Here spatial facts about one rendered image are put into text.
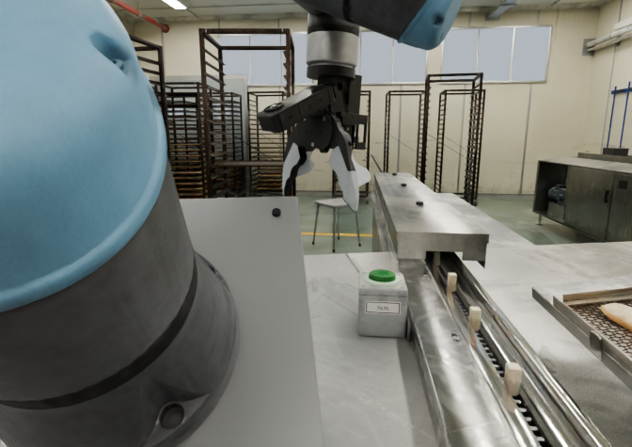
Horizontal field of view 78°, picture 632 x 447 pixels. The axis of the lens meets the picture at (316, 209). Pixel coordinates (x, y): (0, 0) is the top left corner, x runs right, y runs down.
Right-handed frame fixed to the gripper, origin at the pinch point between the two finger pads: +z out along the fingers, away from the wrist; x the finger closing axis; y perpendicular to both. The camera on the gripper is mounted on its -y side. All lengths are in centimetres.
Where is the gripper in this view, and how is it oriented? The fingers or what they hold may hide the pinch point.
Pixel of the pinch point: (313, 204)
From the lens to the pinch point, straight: 58.9
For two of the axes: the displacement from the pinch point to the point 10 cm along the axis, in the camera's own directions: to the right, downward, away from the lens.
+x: -7.1, -1.7, 6.9
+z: -0.6, 9.8, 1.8
